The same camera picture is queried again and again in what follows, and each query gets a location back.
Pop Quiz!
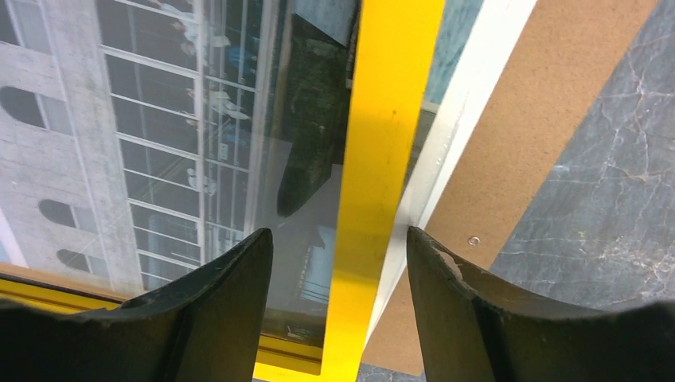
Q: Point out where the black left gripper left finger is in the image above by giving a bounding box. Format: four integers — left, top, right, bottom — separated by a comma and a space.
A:
1, 228, 273, 381

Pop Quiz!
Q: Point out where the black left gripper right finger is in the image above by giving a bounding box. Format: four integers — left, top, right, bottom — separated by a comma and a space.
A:
407, 227, 674, 381

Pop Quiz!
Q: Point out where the photo with backing board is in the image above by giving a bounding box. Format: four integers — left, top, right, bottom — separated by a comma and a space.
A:
0, 0, 539, 349

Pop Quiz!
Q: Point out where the yellow picture frame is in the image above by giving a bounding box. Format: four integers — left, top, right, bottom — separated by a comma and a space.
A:
1, 1, 443, 381

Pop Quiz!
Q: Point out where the brown backing board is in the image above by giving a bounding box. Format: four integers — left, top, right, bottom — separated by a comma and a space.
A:
365, 1, 657, 372

